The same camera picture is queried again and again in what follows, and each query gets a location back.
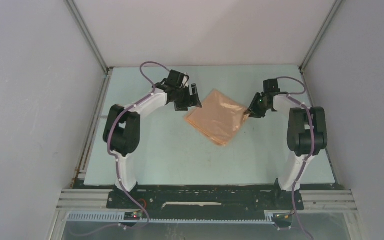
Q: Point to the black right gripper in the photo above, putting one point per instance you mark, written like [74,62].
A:
[256,113]

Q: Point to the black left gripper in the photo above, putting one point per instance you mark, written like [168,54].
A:
[190,101]

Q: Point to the peach cloth napkin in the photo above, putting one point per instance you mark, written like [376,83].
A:
[219,119]

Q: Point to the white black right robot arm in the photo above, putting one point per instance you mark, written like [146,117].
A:
[306,133]

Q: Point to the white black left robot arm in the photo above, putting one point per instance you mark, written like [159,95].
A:
[122,132]

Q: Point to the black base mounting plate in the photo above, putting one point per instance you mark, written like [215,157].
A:
[206,202]

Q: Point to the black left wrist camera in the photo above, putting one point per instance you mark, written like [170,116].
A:
[177,79]

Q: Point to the white toothed cable duct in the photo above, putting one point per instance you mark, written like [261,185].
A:
[129,217]

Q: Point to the aluminium frame rail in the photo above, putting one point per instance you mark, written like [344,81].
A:
[83,200]

